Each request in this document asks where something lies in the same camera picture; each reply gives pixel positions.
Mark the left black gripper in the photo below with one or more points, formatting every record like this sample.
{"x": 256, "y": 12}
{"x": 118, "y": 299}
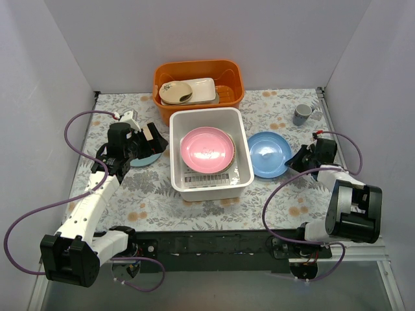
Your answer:
{"x": 146, "y": 142}

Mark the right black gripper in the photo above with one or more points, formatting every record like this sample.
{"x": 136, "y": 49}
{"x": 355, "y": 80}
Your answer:
{"x": 305, "y": 157}

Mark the light blue plate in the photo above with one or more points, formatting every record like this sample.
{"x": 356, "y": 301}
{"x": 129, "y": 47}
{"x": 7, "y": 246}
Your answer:
{"x": 145, "y": 162}

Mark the pink plate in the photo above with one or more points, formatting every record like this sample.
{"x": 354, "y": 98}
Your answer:
{"x": 206, "y": 149}

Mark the woven bamboo plate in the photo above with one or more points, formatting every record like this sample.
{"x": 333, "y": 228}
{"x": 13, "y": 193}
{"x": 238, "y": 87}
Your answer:
{"x": 234, "y": 152}

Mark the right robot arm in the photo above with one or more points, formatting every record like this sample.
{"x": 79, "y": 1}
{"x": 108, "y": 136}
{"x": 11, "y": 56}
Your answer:
{"x": 354, "y": 210}

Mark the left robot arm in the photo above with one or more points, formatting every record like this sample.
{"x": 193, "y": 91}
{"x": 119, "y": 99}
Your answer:
{"x": 74, "y": 254}

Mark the white plastic bin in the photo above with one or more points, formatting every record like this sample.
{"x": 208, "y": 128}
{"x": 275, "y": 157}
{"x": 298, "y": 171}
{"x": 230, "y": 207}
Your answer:
{"x": 196, "y": 187}

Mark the orange plastic bin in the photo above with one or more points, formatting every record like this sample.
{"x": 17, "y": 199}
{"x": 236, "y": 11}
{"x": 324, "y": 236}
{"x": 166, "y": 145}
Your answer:
{"x": 224, "y": 75}

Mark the floral table mat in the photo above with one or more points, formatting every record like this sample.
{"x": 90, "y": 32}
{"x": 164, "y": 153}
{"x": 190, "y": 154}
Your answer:
{"x": 146, "y": 200}

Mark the grey ceramic cup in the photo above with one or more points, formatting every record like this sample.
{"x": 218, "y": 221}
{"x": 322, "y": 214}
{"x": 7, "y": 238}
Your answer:
{"x": 301, "y": 113}

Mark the cream round floral dish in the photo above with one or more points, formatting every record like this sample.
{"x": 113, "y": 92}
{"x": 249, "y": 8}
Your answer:
{"x": 175, "y": 92}

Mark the cream rectangular tray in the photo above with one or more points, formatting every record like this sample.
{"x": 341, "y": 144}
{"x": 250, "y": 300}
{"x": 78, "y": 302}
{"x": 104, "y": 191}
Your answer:
{"x": 204, "y": 92}

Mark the aluminium rail frame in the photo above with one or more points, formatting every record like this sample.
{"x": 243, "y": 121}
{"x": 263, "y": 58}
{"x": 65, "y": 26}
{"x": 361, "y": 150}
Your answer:
{"x": 363, "y": 281}

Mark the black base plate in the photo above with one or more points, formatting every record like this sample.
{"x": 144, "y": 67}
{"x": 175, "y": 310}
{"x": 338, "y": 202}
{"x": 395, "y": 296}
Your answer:
{"x": 200, "y": 251}

